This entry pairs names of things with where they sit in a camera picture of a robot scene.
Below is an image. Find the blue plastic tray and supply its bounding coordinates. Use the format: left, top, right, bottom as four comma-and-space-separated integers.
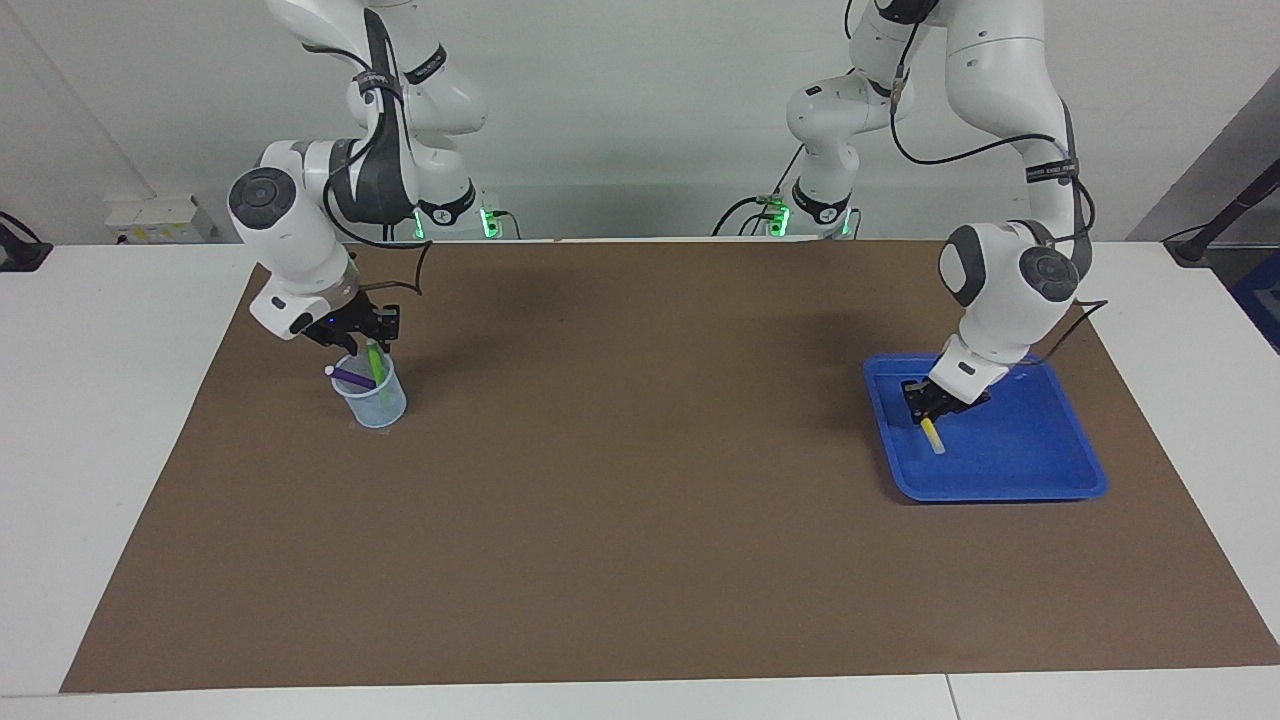
863, 352, 1109, 503

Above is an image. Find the translucent plastic cup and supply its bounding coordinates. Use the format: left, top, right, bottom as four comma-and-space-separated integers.
331, 348, 408, 429

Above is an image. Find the white power strip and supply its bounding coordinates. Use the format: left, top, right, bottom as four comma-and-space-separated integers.
105, 195, 216, 246

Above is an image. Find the brown table mat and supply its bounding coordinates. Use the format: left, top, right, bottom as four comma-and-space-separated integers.
60, 238, 1280, 694

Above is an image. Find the blue storage crate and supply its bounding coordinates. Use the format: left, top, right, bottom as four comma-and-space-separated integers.
1228, 250, 1280, 356

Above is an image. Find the black angled stand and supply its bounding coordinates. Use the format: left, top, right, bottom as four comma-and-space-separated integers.
1163, 160, 1280, 267

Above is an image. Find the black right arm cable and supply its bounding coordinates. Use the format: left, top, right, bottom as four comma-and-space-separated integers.
325, 10, 434, 299

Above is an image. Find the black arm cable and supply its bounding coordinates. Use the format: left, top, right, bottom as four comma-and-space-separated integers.
886, 0, 1109, 361
325, 10, 434, 299

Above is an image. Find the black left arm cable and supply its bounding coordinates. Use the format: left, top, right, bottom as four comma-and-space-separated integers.
886, 0, 1109, 361

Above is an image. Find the black clamp mount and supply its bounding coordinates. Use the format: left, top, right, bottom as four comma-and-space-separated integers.
0, 210, 53, 273

